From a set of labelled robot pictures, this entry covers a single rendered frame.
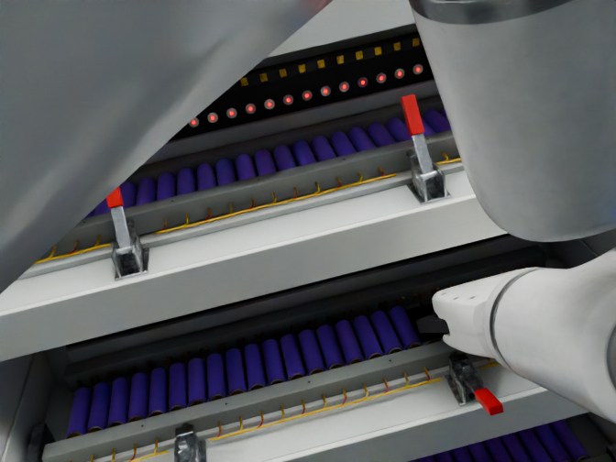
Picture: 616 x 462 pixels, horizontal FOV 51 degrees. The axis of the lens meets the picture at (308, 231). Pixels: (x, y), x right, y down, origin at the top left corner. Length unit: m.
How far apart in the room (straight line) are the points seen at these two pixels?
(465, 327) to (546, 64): 0.32
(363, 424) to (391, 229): 0.19
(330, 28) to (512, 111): 0.31
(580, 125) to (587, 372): 0.15
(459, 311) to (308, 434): 0.19
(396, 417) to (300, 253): 0.19
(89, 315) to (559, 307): 0.37
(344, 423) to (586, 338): 0.32
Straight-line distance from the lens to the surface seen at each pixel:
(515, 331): 0.45
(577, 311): 0.39
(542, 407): 0.67
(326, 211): 0.58
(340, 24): 0.55
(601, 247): 0.73
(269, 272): 0.56
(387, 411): 0.64
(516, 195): 0.30
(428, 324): 0.60
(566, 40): 0.25
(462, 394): 0.63
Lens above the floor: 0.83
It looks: 12 degrees down
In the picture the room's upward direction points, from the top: 13 degrees counter-clockwise
